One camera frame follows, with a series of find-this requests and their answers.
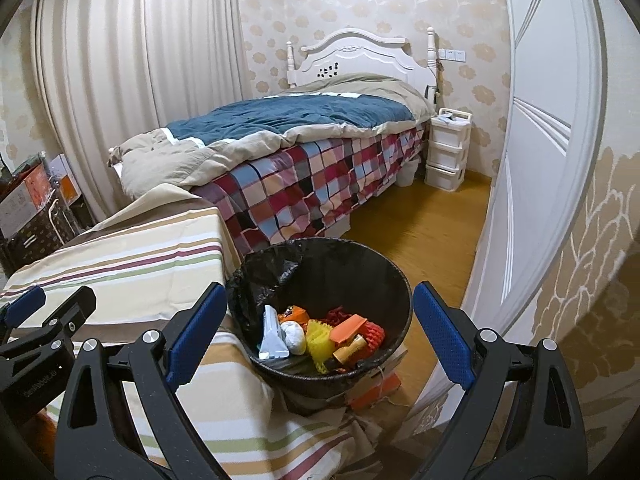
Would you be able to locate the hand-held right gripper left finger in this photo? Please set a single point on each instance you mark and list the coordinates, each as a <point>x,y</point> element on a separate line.
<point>195,335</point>

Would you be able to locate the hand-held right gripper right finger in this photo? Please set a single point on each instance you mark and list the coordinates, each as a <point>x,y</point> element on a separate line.
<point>445,335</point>

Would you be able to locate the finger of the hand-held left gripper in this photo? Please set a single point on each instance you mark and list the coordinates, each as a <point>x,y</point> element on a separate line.
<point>22,305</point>
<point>75,310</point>

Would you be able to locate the red foam net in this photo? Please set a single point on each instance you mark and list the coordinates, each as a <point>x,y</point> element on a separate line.
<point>375,335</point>

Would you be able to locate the white and teal tube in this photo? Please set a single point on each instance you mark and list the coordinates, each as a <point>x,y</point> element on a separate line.
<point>272,337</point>

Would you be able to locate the gold bottle with black cap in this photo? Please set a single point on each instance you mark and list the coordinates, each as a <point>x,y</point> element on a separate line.
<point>352,352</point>

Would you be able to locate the white plastic bag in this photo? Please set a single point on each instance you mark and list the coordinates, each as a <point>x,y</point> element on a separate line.
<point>293,337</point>

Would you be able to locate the orange snack wrapper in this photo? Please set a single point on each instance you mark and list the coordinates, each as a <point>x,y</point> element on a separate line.
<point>297,314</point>

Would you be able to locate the yellow foam net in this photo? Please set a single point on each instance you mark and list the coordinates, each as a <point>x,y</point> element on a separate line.
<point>320,347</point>

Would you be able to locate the black trash bin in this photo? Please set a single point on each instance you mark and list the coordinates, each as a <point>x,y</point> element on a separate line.
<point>320,270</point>

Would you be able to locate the orange cloth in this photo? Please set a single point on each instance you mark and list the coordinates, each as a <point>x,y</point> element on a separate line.
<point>44,435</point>

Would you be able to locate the brown patterned storage bag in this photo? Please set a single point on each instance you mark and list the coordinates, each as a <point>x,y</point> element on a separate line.
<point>35,240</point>

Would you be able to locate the striped tablecloth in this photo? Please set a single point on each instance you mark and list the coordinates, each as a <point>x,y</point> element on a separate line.
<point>125,260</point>

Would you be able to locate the cardboard box with orange side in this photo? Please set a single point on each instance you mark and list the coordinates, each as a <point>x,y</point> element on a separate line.
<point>25,205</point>

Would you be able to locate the beige cloth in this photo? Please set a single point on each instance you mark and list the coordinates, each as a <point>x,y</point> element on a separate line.
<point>370,430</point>

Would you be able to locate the white and orange box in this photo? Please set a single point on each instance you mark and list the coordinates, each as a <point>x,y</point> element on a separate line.
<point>67,182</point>

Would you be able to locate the small white bin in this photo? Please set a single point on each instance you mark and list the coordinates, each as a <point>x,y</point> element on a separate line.
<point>409,172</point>

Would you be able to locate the white drawer unit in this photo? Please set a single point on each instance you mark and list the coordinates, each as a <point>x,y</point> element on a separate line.
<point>445,155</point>

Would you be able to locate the plaid bed sheet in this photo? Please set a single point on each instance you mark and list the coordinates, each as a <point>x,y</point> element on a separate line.
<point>310,180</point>

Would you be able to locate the white wardrobe door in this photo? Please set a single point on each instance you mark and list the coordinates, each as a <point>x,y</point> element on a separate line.
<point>545,160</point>

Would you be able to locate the beige and blue quilt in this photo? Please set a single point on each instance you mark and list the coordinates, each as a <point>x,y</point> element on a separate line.
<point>300,110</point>

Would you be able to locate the cream curtain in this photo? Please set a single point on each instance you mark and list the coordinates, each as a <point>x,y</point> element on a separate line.
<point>125,60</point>

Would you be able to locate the bed with grey duvet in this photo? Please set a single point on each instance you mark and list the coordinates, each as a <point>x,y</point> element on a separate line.
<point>360,52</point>

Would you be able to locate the wall switch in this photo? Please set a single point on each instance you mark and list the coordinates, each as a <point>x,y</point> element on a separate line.
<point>452,54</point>

